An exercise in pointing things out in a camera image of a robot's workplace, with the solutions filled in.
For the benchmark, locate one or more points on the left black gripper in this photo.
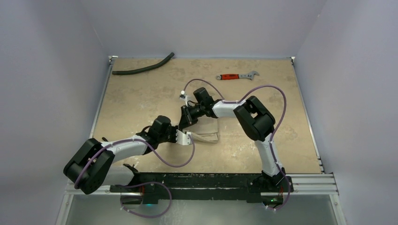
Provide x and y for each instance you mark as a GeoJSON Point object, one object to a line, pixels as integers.
{"type": "Point", "coordinates": [173, 129]}

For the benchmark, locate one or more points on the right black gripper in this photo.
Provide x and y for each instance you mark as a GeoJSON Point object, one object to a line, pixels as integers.
{"type": "Point", "coordinates": [186, 116]}

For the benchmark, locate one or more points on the beige cloth napkin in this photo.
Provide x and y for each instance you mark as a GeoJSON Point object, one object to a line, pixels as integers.
{"type": "Point", "coordinates": [206, 130]}

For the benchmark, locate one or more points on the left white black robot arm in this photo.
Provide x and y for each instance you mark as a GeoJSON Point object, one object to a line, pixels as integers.
{"type": "Point", "coordinates": [91, 166]}

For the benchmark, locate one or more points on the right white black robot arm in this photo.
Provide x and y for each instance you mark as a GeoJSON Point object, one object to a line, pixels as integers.
{"type": "Point", "coordinates": [255, 119]}

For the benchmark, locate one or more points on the black foam tube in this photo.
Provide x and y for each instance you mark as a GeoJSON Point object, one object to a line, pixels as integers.
{"type": "Point", "coordinates": [145, 69]}

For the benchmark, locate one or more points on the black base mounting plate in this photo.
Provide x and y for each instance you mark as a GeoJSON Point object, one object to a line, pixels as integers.
{"type": "Point", "coordinates": [248, 187]}

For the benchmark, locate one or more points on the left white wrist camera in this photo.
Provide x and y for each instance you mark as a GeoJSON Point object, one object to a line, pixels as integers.
{"type": "Point", "coordinates": [183, 138]}

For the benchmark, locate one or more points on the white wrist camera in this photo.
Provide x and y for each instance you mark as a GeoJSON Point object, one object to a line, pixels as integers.
{"type": "Point", "coordinates": [183, 138]}
{"type": "Point", "coordinates": [186, 98]}

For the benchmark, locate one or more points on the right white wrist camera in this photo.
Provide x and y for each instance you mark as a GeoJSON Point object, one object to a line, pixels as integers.
{"type": "Point", "coordinates": [186, 98]}

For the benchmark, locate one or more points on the red handled adjustable wrench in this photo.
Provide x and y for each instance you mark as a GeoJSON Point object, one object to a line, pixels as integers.
{"type": "Point", "coordinates": [249, 76]}

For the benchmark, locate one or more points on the left aluminium side rail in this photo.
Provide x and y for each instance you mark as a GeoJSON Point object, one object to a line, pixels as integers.
{"type": "Point", "coordinates": [112, 60]}

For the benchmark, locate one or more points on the aluminium side rail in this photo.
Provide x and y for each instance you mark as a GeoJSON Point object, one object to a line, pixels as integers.
{"type": "Point", "coordinates": [307, 97]}
{"type": "Point", "coordinates": [112, 60]}

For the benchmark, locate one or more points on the right aluminium side rail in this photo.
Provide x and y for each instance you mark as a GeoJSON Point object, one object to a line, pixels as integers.
{"type": "Point", "coordinates": [307, 97]}

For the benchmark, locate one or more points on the aluminium front rail frame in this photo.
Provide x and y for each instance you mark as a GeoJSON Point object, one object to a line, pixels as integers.
{"type": "Point", "coordinates": [313, 201]}

